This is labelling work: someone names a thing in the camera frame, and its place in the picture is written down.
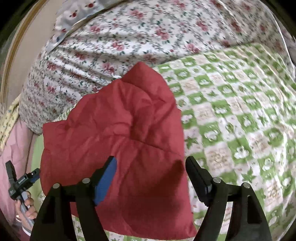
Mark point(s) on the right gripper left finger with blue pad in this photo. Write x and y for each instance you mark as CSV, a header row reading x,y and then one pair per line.
x,y
54,220

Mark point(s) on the red quilted puffer jacket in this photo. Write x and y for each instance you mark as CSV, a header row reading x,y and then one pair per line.
x,y
136,120

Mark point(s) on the person's left hand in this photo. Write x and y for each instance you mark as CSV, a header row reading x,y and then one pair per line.
x,y
30,214

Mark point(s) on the pink quilt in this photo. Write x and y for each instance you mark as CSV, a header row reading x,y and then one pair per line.
x,y
19,150

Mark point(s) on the yellow patterned cloth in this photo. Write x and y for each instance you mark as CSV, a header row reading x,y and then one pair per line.
x,y
8,120

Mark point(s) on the green white patterned bedspread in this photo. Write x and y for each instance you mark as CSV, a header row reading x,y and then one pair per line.
x,y
238,115

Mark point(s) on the floral rose print duvet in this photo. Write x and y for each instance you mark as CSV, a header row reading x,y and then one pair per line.
x,y
153,32

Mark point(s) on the cartoon animal print pillow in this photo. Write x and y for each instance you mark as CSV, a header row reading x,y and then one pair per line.
x,y
79,24

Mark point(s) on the framed picture on wall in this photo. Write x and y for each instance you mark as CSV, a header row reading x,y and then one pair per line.
x,y
11,36

